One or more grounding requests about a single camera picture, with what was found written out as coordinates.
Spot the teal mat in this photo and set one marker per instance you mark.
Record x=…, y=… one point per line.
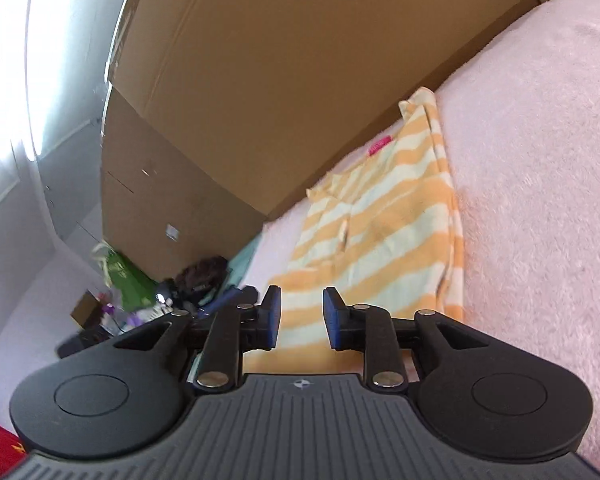
x=242, y=260

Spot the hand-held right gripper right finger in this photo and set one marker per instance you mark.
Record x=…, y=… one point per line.
x=330, y=317

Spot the green paper bag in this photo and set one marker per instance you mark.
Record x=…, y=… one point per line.
x=127, y=277

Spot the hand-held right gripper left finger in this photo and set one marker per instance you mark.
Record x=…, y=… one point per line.
x=272, y=317

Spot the pink fluffy blanket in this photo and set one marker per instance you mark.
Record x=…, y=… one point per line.
x=530, y=185

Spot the large labelled cardboard box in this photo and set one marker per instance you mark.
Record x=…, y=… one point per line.
x=280, y=60

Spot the dark brown fuzzy cloth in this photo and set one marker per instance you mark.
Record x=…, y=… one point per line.
x=202, y=275

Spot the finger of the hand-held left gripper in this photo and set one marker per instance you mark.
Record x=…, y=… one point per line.
x=242, y=294

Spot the orange striped shirt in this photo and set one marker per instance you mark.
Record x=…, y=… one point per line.
x=380, y=220

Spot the cardboard box with small label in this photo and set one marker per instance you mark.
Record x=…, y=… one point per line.
x=145, y=185

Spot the small brown box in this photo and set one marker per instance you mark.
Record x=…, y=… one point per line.
x=85, y=310

